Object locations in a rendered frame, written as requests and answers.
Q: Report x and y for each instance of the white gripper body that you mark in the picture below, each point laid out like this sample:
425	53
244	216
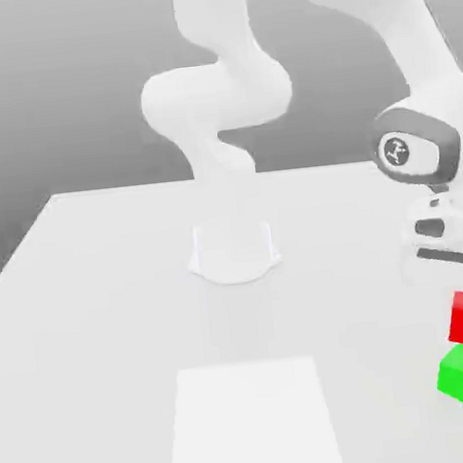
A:
440	268

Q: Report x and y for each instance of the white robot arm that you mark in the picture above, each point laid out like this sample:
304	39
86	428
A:
217	96

